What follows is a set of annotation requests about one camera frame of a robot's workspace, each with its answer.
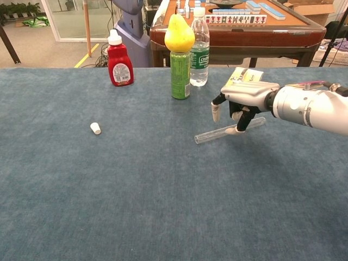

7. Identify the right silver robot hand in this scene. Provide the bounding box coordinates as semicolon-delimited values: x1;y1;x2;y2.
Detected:
210;80;281;135

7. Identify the clear glass test tube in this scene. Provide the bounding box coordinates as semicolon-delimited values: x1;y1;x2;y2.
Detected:
194;116;266;145

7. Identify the yellow razor blister pack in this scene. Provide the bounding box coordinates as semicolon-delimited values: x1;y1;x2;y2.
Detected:
225;66;264;88

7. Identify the brown mahjong table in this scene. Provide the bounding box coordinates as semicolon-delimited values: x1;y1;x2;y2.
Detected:
149;0;327;68

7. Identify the clear plastic water bottle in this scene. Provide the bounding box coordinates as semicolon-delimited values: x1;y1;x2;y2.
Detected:
189;7;210;87

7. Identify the green drink can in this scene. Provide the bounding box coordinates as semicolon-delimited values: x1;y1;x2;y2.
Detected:
170;50;191;100

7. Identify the face-up mahjong tile row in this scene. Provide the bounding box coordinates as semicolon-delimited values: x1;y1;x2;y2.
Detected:
206;15;268;24

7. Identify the blue-backed mahjong tile row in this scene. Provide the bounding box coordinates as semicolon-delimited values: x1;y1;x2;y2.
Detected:
212;8;251;15

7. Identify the white plastic basket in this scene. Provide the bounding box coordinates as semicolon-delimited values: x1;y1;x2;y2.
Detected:
312;46;348;66

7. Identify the blue-backed mahjong tile stack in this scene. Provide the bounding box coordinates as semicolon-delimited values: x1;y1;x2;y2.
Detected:
259;2;286;20
246;0;262;14

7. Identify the yellow pear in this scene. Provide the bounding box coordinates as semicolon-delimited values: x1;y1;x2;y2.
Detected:
164;9;196;53

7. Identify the cardboard box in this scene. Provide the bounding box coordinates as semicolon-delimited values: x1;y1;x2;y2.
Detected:
288;0;335;19

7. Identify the white plastic sheet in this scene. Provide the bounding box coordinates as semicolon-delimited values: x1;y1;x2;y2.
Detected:
152;0;171;27

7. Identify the blue table cloth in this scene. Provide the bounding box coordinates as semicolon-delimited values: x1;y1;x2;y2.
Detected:
0;67;348;261

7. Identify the red ketchup bottle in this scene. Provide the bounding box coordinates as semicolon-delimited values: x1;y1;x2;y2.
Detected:
107;28;135;87

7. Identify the wooden pole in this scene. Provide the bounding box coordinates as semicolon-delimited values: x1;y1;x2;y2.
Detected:
83;0;92;58

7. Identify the white framed glass partition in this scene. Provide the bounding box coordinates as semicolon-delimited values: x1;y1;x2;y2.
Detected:
40;0;115;43

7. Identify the green bag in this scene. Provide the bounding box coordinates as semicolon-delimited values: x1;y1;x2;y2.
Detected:
22;16;51;28

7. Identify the dark metal table leg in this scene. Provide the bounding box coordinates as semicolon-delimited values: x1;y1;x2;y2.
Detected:
0;23;22;65

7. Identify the row of potted plants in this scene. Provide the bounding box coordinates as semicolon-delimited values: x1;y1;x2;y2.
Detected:
0;2;41;19

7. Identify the blue-grey machine pedestal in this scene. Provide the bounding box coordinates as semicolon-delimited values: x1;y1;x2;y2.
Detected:
111;0;152;67

